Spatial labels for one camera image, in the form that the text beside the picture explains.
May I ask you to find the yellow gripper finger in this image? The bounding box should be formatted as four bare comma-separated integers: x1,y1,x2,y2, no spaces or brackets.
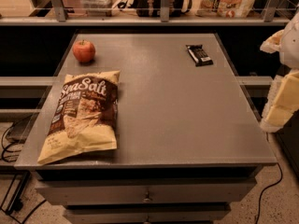
274,72,299,111
265,106,292,127

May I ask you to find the black rxbar chocolate bar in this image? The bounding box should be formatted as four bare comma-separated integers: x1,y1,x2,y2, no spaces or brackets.
186,45,213,66

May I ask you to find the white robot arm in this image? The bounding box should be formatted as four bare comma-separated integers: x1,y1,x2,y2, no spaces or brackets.
260,14,299,133

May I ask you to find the red apple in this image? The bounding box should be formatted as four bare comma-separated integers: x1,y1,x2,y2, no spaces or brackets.
72,40,95,63

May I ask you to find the grey cabinet with drawers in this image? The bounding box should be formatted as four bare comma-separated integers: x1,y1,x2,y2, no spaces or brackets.
16,34,277,224

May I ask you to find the snack bag on shelf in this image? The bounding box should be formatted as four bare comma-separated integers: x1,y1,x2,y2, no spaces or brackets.
196,0,255,18

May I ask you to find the black bag on shelf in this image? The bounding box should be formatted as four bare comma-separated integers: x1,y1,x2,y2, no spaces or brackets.
132,0,192,17

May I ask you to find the sea salt chips bag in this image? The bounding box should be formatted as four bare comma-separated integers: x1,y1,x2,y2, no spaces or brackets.
37,71,120,165

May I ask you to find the black floor cable right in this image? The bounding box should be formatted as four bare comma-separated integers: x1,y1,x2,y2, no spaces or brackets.
253,161,284,224

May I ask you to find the metal shelf rail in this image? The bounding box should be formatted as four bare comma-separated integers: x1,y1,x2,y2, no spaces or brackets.
0,0,299,26

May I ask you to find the black cables left floor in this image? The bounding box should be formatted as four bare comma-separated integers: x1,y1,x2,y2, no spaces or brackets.
0,114,48,224

